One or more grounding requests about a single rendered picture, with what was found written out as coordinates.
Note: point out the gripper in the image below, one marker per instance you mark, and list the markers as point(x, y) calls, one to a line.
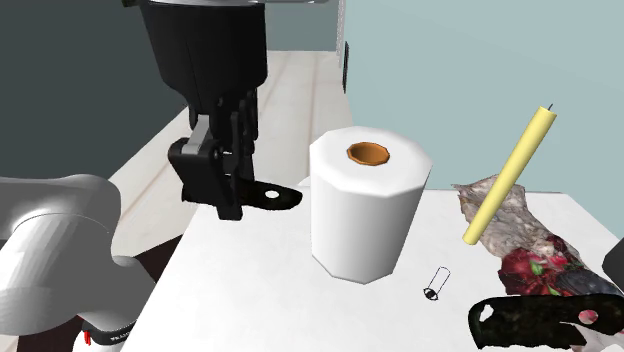
point(209, 53)

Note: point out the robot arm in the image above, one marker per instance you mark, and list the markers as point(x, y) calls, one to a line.
point(53, 253)

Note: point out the black flat tool with hole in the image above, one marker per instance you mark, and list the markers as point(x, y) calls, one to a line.
point(287, 197)

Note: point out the white paper roll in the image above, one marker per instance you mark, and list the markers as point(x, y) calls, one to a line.
point(363, 219)

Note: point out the small clear vial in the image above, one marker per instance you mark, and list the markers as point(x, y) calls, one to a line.
point(436, 285)

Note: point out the yellow candle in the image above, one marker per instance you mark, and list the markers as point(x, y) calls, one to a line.
point(509, 175)

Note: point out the grey and red flower bundle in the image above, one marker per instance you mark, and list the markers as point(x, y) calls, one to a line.
point(516, 229)

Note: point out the black mottled flat thing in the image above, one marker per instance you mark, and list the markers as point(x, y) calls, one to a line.
point(526, 322)

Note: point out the black rounded thing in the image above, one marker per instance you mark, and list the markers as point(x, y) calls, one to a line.
point(615, 261)

